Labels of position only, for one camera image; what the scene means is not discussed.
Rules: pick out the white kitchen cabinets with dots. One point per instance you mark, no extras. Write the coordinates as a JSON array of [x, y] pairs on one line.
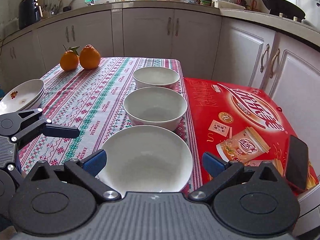
[[209, 46]]

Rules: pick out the black smartphone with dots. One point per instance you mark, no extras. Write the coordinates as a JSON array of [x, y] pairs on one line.
[[296, 170]]

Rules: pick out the white rectangular tray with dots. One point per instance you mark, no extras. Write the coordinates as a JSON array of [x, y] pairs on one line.
[[226, 5]]

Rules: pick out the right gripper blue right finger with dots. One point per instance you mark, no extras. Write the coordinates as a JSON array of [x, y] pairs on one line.
[[213, 165]]

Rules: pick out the large orange fruit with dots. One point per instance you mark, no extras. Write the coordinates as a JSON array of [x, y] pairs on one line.
[[89, 58]]

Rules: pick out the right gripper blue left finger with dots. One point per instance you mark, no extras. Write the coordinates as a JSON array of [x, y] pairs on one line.
[[95, 162]]

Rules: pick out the black wok pan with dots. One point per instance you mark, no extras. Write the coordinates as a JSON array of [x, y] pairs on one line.
[[285, 7]]

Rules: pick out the red gift box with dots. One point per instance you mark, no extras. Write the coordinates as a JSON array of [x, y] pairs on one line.
[[240, 123]]

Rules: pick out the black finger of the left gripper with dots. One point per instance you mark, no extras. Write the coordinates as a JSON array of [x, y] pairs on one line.
[[60, 131]]

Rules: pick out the patterned knitted tablecloth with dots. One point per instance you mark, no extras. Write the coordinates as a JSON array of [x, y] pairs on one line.
[[92, 101]]

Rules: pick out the orange with leaf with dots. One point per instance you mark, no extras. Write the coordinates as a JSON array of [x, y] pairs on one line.
[[70, 59]]

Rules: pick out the white ceramic bowl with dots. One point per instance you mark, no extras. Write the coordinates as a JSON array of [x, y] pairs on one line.
[[155, 106], [146, 159], [155, 77]]

